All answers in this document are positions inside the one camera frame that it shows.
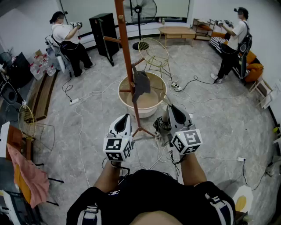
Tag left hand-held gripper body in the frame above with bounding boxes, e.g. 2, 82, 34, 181
103, 130, 134, 162

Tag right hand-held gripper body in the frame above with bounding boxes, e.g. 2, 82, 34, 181
171, 124, 203, 156

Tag brown wooden rack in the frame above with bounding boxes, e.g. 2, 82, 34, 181
103, 0, 157, 139

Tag person's left forearm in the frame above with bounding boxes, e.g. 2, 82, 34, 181
94, 160, 126, 194

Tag person's right forearm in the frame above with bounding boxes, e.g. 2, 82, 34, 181
180, 151, 208, 187

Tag metal shelf rack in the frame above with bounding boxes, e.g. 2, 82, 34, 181
192, 18, 216, 41

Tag round beige tub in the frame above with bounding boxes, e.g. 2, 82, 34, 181
118, 71, 167, 119

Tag grey cloth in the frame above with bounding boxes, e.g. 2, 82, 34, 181
131, 63, 151, 103

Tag person's black shirt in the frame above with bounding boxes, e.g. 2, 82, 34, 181
65, 169, 237, 225

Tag low wooden bench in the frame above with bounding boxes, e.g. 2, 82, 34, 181
27, 70, 59, 122

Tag white and yellow floor object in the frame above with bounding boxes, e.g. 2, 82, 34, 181
232, 184, 254, 213

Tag white stool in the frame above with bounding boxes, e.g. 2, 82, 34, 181
249, 76, 274, 109

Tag sofa with orange cushions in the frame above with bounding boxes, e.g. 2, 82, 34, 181
208, 31, 264, 83

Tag pink cloth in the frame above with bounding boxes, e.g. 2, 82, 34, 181
6, 143, 51, 209

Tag wooden coffee table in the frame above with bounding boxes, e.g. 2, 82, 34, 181
158, 26, 197, 48

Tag group of plastic water bottles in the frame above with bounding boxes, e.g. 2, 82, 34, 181
29, 52, 57, 81

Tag black cabinet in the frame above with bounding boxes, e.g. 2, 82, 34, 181
88, 13, 120, 67

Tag black bag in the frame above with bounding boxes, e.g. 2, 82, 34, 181
8, 51, 34, 89

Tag black standing fan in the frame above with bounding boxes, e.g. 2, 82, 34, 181
122, 0, 158, 51

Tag white floor cable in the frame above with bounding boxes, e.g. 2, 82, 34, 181
74, 78, 123, 188
168, 74, 250, 112

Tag black floor cable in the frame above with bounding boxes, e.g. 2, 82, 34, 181
180, 75, 217, 91
242, 161, 273, 191
61, 65, 74, 103

